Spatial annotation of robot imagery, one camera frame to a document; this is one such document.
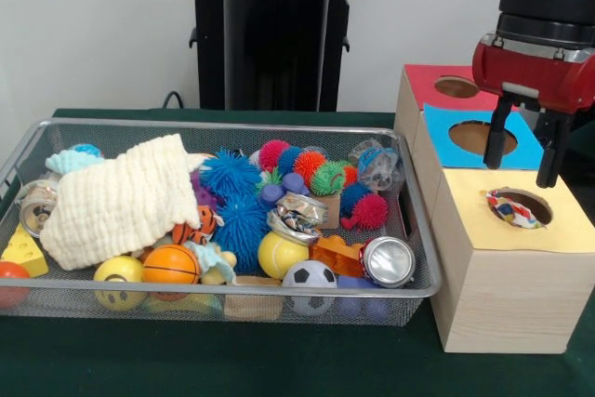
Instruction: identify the red ball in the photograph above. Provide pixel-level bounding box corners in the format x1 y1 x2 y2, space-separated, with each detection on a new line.
0 261 31 310

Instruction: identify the yellow tennis ball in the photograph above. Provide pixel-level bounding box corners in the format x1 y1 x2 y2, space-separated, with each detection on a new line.
258 232 311 281

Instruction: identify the yellow smiley ball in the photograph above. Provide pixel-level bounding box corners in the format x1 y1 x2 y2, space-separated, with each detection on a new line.
93 256 148 312

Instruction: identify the black and white soccer ball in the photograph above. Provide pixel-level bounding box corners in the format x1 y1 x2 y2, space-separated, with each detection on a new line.
283 260 339 317

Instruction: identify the yellow cheese wedge toy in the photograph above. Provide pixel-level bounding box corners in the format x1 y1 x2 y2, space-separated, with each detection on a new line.
0 225 49 279

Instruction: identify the cream knitted cloth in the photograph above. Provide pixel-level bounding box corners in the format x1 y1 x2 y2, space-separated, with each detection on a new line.
39 134 205 271

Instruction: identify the crushed red drink can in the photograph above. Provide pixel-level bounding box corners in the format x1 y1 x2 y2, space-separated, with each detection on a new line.
361 236 417 289

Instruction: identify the wooden box with three holes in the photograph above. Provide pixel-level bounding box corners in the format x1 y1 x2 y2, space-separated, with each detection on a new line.
393 64 595 354

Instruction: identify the long polka dot cloth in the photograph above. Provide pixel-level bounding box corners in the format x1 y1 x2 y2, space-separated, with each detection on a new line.
484 189 548 231

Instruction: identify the clear mesh bin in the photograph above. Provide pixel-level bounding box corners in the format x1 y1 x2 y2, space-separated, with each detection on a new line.
0 118 443 328

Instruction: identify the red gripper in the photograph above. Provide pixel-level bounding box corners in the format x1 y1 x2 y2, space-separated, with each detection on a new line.
471 34 595 190

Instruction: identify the striped tiger plush toy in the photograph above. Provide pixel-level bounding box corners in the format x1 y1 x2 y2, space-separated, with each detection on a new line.
171 206 227 248

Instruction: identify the black monitor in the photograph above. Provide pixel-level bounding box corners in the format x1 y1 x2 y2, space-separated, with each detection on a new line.
562 113 595 170

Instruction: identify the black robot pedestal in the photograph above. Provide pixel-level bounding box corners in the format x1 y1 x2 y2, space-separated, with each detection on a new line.
179 0 373 112

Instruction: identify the mint green cloth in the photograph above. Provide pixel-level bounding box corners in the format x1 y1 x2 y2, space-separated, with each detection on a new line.
46 146 105 178

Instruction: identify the orange toy basketball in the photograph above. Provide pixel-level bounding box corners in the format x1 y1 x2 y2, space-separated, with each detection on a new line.
142 245 202 286

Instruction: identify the blue spiky rubber ball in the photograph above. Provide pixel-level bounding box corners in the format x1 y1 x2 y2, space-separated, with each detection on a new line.
212 194 272 272
199 148 263 201

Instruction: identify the silver drink can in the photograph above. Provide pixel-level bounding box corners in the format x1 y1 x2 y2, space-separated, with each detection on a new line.
17 179 64 238

